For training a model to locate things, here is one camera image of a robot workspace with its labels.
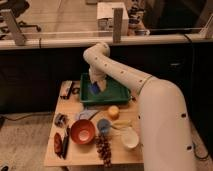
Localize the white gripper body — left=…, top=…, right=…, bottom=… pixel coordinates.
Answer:
left=89, top=67, right=106, bottom=84

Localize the blue sponge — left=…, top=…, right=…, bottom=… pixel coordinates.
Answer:
left=89, top=83, right=101, bottom=94

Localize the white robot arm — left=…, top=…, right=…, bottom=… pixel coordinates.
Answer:
left=83, top=42, right=196, bottom=171

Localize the green plastic tray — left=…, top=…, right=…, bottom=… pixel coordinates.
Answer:
left=79, top=73, right=131, bottom=106

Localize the black rectangular object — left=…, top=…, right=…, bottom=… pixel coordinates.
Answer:
left=60, top=80, right=73, bottom=99

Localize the orange fruit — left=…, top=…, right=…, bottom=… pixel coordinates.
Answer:
left=108, top=105, right=119, bottom=120

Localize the blue cup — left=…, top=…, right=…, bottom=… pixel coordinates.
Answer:
left=97, top=119, right=111, bottom=134

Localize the banana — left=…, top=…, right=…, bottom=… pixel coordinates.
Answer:
left=111, top=120, right=132, bottom=130

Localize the red bowl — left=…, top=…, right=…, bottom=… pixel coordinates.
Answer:
left=70, top=119, right=96, bottom=145

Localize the small grey toy object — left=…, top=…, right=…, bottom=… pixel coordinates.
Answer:
left=54, top=113, right=68, bottom=128

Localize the bunch of dark grapes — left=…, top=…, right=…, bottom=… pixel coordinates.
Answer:
left=95, top=134, right=111, bottom=167

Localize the cardboard box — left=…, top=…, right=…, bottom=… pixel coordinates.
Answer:
left=97, top=2, right=129, bottom=36

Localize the black utensil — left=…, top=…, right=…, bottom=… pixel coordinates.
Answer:
left=62, top=127, right=70, bottom=159

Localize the office chair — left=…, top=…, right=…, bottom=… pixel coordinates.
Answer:
left=0, top=0, right=41, bottom=33

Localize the wooden post centre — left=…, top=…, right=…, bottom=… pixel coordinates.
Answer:
left=113, top=8, right=123, bottom=43

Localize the wooden post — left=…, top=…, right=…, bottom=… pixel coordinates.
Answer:
left=113, top=8, right=123, bottom=43
left=0, top=9, right=26, bottom=46

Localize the wooden post left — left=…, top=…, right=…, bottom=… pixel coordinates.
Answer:
left=0, top=9, right=26, bottom=46

